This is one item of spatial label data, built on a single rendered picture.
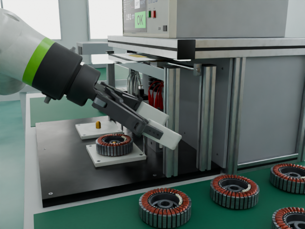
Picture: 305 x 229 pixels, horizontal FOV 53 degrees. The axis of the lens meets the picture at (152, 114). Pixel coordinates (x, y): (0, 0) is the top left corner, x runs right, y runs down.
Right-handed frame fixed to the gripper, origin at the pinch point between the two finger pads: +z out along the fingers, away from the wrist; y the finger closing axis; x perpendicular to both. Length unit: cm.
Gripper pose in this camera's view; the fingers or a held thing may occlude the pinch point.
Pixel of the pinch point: (166, 128)
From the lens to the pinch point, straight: 62.0
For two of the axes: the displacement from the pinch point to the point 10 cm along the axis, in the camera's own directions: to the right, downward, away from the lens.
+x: 5.0, -8.5, -1.7
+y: 1.1, 2.6, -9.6
